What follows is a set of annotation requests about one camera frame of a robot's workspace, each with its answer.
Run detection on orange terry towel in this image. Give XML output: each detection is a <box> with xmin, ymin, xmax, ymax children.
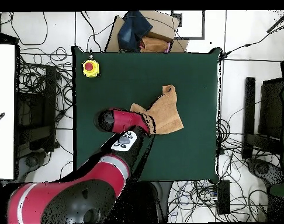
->
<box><xmin>130</xmin><ymin>84</ymin><xmax>184</xmax><ymax>135</ymax></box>

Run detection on long black flat board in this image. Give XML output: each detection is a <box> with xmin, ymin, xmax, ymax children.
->
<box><xmin>241</xmin><ymin>76</ymin><xmax>257</xmax><ymax>160</ymax></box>

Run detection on dark green table cloth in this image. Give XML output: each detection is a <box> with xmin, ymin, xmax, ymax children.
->
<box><xmin>71</xmin><ymin>45</ymin><xmax>223</xmax><ymax>184</ymax></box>

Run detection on yellow emergency stop button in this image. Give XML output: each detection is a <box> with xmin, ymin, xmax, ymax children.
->
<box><xmin>81</xmin><ymin>59</ymin><xmax>101</xmax><ymax>78</ymax></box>

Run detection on orange cloth in box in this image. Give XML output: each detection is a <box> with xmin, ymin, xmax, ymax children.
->
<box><xmin>140</xmin><ymin>36</ymin><xmax>171</xmax><ymax>54</ymax></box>

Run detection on blue denim jeans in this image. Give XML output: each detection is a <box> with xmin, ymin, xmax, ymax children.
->
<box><xmin>117</xmin><ymin>10</ymin><xmax>154</xmax><ymax>53</ymax></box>

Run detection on brown cardboard box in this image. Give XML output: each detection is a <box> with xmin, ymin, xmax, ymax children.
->
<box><xmin>104</xmin><ymin>10</ymin><xmax>190</xmax><ymax>54</ymax></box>

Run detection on black metal stand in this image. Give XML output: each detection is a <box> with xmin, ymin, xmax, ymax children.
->
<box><xmin>258</xmin><ymin>78</ymin><xmax>284</xmax><ymax>155</ymax></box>
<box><xmin>15</xmin><ymin>65</ymin><xmax>60</xmax><ymax>159</ymax></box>

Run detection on white board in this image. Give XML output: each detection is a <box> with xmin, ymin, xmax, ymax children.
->
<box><xmin>0</xmin><ymin>44</ymin><xmax>16</xmax><ymax>180</ymax></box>

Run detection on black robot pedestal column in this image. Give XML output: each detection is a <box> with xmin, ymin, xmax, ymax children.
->
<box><xmin>123</xmin><ymin>181</ymin><xmax>173</xmax><ymax>224</ymax></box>

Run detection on black square frame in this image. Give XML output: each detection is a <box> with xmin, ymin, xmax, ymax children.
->
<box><xmin>171</xmin><ymin>10</ymin><xmax>206</xmax><ymax>40</ymax></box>

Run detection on black pedestal leg with knob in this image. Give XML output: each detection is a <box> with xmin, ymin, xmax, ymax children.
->
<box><xmin>246</xmin><ymin>157</ymin><xmax>284</xmax><ymax>188</ymax></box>
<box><xmin>18</xmin><ymin>151</ymin><xmax>48</xmax><ymax>180</ymax></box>

